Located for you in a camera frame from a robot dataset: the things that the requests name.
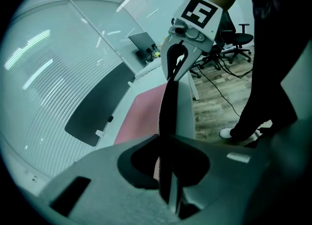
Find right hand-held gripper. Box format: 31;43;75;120
161;0;223;81

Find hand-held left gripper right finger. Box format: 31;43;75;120
170;135;271;225

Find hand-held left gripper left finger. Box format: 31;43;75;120
38;133;176;225

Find pink black-backed mouse pad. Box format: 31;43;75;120
114;46;188;214

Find person's right forearm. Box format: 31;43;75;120
209;0;238;13

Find white desk leg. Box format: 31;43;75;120
187;71;201;101

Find black office chair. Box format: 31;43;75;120
189;12;236;78
219;23;254;63

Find black monitor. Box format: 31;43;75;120
128;32;157;61

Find person's left white shoe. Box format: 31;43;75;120
219;128;236;139

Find black desk divider panel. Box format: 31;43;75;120
64;62;136;147

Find person's black trousers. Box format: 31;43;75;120
230;0;304;144

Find black power cable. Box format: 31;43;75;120
197;64;252;117

